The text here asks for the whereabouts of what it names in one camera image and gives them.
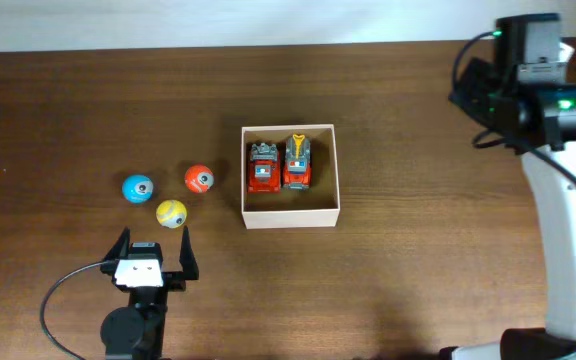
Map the blue toy ball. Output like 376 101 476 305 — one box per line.
122 174 154 204

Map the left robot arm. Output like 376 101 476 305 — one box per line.
100 227 199 360

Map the pink open box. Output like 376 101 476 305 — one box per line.
240 124 341 230

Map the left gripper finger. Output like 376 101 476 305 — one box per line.
179 226 199 280
103 227 130 261

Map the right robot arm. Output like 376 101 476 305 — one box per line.
439 13 576 360

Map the red toy ball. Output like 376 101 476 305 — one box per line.
184 164 214 193

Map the red fire truck grey ladder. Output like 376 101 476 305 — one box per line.
247 143 281 193

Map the yellow toy ball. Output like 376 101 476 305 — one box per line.
156 200 188 229

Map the red fire truck yellow crane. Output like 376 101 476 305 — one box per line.
283 134 312 190

